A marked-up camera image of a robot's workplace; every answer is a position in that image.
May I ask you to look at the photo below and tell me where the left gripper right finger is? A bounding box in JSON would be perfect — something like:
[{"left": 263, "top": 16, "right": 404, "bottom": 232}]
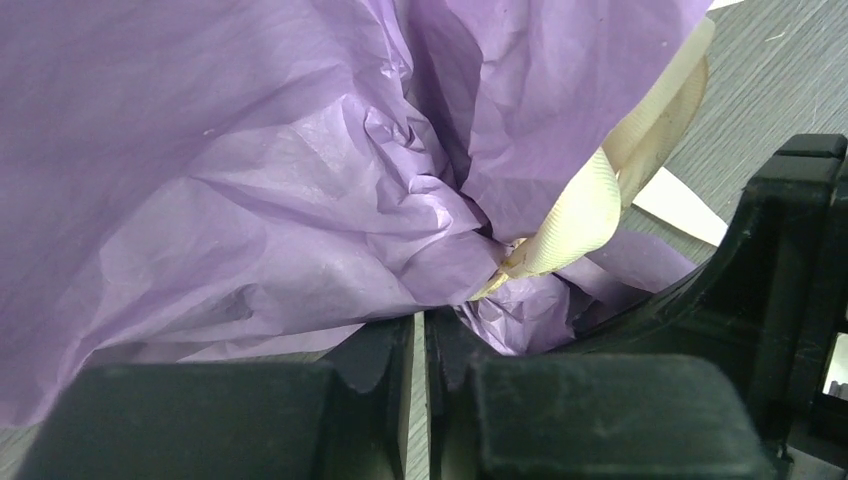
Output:
[{"left": 425, "top": 134, "right": 847, "bottom": 479}]

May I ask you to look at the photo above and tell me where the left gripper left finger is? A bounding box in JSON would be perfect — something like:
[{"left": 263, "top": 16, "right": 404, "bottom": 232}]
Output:
[{"left": 18, "top": 317, "right": 414, "bottom": 479}]

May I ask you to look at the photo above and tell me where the cream ribbon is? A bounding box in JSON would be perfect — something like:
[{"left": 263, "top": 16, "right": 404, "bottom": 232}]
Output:
[{"left": 474, "top": 18, "right": 715, "bottom": 299}]

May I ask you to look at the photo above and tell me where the purple flower bouquet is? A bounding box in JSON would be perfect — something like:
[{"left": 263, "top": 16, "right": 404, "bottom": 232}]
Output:
[{"left": 1, "top": 1, "right": 710, "bottom": 428}]

